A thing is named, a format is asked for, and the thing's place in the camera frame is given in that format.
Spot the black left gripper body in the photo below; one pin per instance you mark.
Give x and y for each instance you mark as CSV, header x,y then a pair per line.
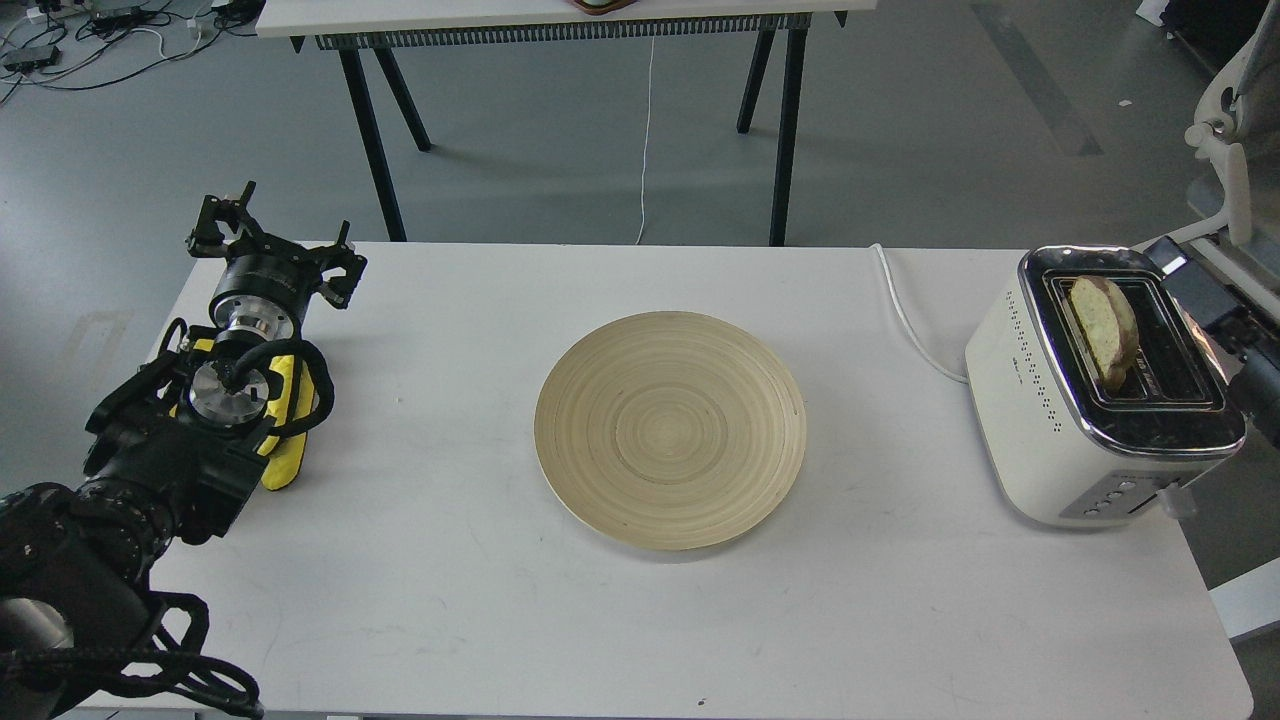
x,y
266,293

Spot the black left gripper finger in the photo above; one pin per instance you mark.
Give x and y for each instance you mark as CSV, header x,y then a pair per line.
x,y
338,268
218,223

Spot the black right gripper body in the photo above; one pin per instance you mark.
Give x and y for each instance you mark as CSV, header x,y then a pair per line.
x,y
1220,309

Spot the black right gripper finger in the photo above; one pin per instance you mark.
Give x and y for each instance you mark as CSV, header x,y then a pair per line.
x,y
1165,253

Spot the slice of bread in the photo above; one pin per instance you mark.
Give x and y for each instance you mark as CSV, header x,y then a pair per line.
x,y
1109,325

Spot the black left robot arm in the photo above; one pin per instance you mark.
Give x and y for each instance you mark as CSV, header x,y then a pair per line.
x,y
178,449

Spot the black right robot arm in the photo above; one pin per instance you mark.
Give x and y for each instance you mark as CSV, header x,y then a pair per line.
x,y
1252,387

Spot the white chrome toaster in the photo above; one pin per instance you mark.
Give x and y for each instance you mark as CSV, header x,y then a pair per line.
x,y
1066,452

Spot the white office chair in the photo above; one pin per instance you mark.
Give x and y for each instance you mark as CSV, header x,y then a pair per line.
x,y
1234,130

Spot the yellow cloth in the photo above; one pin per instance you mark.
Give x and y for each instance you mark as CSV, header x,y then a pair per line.
x,y
261,399

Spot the white background table black legs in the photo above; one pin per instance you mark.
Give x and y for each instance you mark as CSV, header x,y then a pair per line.
x,y
350,28

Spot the round wooden plate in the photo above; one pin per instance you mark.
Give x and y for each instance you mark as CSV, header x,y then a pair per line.
x,y
670,431

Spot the brown object on background table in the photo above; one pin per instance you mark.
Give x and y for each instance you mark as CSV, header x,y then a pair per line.
x,y
600,7

